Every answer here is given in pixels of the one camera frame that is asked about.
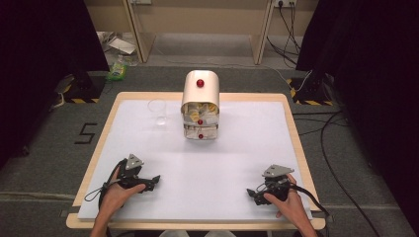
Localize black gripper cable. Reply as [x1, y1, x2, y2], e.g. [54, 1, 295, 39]
[84, 158, 128, 212]
[289, 184, 331, 219]

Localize white table mat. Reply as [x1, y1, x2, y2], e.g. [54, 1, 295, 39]
[77, 100, 313, 221]

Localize wooden table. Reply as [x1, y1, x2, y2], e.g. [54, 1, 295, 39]
[65, 91, 327, 231]

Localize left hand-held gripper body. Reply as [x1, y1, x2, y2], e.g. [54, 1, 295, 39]
[117, 153, 152, 192]

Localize black socket cables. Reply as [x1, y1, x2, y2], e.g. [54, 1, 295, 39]
[266, 2, 302, 67]

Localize green packet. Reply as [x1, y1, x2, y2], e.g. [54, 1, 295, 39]
[105, 60, 128, 82]

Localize person's legs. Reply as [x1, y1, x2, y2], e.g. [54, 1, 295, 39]
[158, 229, 237, 237]

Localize white wall socket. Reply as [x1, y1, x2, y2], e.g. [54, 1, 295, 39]
[273, 0, 297, 9]

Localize clear glass cup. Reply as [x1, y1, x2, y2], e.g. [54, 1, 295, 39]
[146, 98, 169, 127]

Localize person's left hand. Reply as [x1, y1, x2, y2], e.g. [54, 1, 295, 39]
[98, 167, 147, 217]

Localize white mini drawer cabinet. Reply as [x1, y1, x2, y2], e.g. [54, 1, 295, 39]
[180, 69, 221, 141]

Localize black floor cables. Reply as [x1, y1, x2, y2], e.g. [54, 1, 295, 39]
[292, 110, 383, 237]

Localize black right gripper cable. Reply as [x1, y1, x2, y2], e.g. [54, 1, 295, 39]
[289, 184, 331, 219]

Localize person's right hand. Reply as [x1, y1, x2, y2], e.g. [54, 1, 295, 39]
[263, 173, 312, 228]

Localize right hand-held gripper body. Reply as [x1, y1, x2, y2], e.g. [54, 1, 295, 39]
[261, 164, 295, 202]

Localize beige desk leg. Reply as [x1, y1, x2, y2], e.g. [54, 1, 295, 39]
[248, 0, 277, 66]
[122, 0, 158, 64]

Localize black curtain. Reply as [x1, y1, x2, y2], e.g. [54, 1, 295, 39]
[294, 0, 419, 228]
[0, 0, 111, 169]

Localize black stand base striped tape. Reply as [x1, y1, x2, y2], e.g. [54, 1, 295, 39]
[286, 70, 334, 107]
[61, 72, 107, 105]

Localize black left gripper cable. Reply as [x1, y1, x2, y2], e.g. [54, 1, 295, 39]
[84, 158, 128, 212]

